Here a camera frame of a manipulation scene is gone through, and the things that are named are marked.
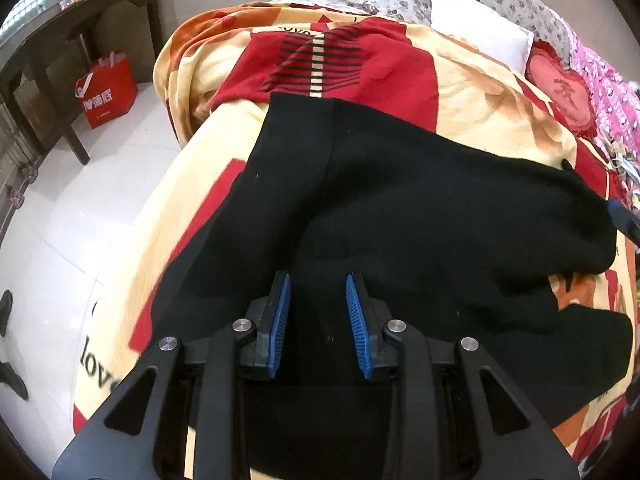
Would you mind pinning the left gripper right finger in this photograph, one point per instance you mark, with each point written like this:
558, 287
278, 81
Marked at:
368, 317

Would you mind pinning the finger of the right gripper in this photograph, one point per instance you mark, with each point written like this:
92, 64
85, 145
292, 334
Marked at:
624, 221

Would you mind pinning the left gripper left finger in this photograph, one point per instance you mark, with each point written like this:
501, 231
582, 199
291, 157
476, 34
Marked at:
261, 358

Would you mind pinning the black pants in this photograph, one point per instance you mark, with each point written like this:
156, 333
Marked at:
458, 242

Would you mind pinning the pink patterned quilt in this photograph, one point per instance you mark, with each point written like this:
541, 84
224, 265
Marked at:
616, 105

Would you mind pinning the red heart cushion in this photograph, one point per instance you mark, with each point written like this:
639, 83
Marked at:
566, 89

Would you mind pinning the white pillow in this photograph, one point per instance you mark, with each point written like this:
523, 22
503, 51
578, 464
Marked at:
485, 29

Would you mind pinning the orange red rose blanket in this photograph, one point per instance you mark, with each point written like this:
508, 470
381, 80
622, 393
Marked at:
151, 407

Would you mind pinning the red shopping bag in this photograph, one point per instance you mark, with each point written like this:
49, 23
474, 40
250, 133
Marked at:
108, 90

